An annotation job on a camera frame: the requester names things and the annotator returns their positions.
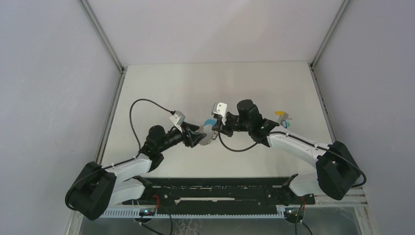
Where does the aluminium frame post left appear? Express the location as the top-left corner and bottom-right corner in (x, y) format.
(78, 0), (124, 163)

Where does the left green circuit board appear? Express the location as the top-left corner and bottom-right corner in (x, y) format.
(139, 208), (157, 217)

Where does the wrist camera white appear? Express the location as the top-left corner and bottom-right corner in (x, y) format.
(169, 111), (185, 133)
(211, 102), (227, 126)

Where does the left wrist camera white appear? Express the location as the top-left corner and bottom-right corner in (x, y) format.
(169, 111), (185, 133)

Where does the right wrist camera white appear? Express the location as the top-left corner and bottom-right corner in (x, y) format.
(211, 102), (227, 126)

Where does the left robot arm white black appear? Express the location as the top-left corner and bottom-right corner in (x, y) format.
(65, 122), (207, 220)

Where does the left black camera cable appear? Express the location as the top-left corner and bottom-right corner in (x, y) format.
(129, 98), (177, 153)

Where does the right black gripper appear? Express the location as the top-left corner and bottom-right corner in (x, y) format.
(212, 112), (252, 138)

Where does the aluminium frame post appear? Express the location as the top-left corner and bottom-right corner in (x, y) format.
(78, 0), (124, 163)
(308, 0), (353, 141)

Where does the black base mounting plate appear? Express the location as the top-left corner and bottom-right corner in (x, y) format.
(139, 177), (316, 206)

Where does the green circuit board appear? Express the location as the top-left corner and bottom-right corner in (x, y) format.
(139, 208), (157, 217)
(284, 209), (304, 218)

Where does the white slotted cable duct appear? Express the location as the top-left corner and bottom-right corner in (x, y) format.
(99, 207), (286, 219)

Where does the right green circuit board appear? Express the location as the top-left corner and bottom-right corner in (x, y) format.
(284, 209), (304, 218)

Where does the aluminium frame post right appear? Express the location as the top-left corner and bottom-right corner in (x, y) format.
(308, 0), (353, 141)

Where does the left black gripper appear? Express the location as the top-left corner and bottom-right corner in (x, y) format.
(158, 121), (206, 153)

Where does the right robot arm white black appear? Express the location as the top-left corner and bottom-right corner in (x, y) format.
(211, 99), (367, 204)

